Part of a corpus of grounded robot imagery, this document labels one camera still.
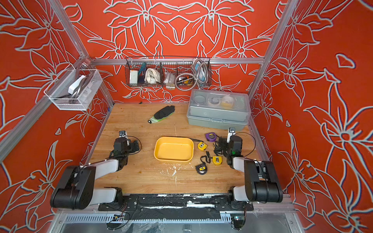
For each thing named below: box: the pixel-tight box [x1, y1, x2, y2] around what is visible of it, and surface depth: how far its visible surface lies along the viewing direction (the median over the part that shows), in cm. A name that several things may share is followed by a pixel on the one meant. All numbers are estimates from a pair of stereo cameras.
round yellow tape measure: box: [197, 141, 208, 151], surface depth 94 cm
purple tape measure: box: [205, 132, 217, 143], surface depth 97 cm
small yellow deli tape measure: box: [212, 155, 222, 166], surface depth 89 cm
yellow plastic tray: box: [153, 136, 195, 163], surface depth 92 cm
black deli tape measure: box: [195, 164, 208, 175], surface depth 83 cm
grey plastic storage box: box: [186, 88, 252, 132], surface depth 97 cm
